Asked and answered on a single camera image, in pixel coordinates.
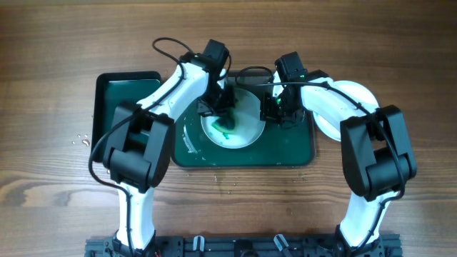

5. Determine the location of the green yellow scrub sponge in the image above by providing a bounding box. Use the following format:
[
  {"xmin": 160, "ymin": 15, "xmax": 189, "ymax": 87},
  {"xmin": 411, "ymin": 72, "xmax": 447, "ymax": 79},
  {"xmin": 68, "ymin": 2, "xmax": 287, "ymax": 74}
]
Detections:
[{"xmin": 211, "ymin": 114, "xmax": 236, "ymax": 139}]

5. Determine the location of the white plate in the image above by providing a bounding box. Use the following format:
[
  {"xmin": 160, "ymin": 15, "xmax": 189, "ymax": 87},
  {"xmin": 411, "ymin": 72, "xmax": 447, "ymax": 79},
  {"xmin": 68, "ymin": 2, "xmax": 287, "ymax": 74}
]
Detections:
[
  {"xmin": 201, "ymin": 88, "xmax": 266, "ymax": 149},
  {"xmin": 311, "ymin": 81, "xmax": 380, "ymax": 141}
]

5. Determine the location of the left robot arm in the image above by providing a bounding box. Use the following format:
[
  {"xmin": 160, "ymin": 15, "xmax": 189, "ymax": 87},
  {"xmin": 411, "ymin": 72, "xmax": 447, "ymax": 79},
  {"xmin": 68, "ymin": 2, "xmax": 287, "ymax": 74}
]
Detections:
[{"xmin": 93, "ymin": 40, "xmax": 235, "ymax": 256}]

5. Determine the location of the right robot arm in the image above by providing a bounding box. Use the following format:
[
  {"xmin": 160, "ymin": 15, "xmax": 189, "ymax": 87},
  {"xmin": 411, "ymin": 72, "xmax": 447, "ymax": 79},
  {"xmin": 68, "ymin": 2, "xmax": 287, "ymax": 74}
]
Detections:
[{"xmin": 260, "ymin": 52, "xmax": 417, "ymax": 256}]

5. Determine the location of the dark green serving tray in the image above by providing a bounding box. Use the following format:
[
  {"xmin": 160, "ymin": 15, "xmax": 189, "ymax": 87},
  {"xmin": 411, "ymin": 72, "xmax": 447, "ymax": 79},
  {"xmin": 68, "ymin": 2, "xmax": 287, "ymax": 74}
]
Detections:
[{"xmin": 170, "ymin": 70, "xmax": 316, "ymax": 169}]

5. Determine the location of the black water basin tray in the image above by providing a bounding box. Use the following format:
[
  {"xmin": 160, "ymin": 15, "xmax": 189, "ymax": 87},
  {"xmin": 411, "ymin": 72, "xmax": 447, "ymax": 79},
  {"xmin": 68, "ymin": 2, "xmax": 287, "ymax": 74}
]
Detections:
[{"xmin": 91, "ymin": 71, "xmax": 161, "ymax": 151}]

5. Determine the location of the left black cable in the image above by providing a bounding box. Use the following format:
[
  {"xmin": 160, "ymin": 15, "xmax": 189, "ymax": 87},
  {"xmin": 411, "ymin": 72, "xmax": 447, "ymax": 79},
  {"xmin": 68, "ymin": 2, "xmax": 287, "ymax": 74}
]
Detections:
[{"xmin": 88, "ymin": 36, "xmax": 196, "ymax": 254}]

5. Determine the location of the black cable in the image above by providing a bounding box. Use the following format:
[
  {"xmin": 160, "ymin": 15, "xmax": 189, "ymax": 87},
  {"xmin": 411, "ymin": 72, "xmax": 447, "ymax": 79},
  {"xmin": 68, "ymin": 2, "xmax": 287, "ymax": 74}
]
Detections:
[
  {"xmin": 88, "ymin": 36, "xmax": 196, "ymax": 254},
  {"xmin": 234, "ymin": 66, "xmax": 406, "ymax": 253}
]

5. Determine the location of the right black cable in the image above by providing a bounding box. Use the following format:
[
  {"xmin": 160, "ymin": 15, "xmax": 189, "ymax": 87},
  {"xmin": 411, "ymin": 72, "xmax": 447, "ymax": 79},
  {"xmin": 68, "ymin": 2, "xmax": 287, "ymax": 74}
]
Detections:
[{"xmin": 234, "ymin": 66, "xmax": 406, "ymax": 253}]

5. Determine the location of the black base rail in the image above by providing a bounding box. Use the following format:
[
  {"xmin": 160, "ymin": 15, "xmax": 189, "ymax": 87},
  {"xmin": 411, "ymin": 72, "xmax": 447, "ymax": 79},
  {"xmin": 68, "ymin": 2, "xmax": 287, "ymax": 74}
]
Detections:
[{"xmin": 84, "ymin": 234, "xmax": 403, "ymax": 257}]

